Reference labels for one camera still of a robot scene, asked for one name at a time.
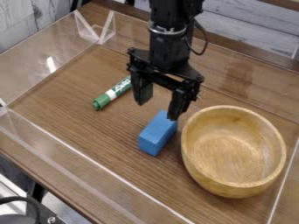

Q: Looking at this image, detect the clear acrylic tray wall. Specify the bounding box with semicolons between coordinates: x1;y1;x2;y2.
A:
0;9;299;224

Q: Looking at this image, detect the blue foam block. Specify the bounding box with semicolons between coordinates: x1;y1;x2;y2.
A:
137;110;177;157

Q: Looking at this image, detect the green dry erase marker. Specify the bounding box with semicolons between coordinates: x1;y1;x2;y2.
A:
92;76;130;110

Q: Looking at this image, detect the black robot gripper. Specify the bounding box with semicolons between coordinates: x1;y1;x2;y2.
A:
126;27;204;121

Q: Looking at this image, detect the black metal table frame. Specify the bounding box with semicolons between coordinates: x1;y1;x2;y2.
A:
0;156;65;224

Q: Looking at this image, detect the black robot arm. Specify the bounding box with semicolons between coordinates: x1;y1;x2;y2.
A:
126;0;204;121

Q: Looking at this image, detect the light wooden bowl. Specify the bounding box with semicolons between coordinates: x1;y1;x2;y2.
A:
181;105;286;199

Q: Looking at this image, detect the black cable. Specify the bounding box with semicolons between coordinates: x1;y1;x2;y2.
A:
0;197;41;224

